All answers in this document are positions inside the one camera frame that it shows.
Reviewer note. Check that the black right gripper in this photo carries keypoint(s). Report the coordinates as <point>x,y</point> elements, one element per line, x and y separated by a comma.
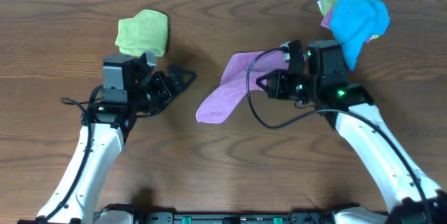
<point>280,77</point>

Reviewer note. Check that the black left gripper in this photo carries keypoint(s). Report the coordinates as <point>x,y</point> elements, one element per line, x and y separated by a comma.
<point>162,86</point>

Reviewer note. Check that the purple cloth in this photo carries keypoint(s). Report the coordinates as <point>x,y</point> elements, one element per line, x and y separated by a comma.
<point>237,79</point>
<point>326,20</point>

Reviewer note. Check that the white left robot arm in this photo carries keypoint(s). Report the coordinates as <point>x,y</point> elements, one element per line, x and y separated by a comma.
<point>132,89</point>

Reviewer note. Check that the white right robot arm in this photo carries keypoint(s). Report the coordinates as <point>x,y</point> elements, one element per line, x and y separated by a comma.
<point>319,76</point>

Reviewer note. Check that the folded green cloth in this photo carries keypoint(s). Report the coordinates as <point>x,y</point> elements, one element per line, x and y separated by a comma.
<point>146,31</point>

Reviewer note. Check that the purple cloth in pile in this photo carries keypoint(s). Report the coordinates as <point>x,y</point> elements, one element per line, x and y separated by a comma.
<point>326,20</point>

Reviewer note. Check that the green cloth in pile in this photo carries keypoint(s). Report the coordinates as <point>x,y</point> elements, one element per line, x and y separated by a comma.
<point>327,3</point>

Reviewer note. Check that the blue crumpled cloth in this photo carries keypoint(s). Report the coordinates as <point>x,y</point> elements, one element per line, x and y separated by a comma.
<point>354,22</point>

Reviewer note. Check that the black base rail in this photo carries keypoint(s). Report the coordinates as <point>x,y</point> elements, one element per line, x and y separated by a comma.
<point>117,217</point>

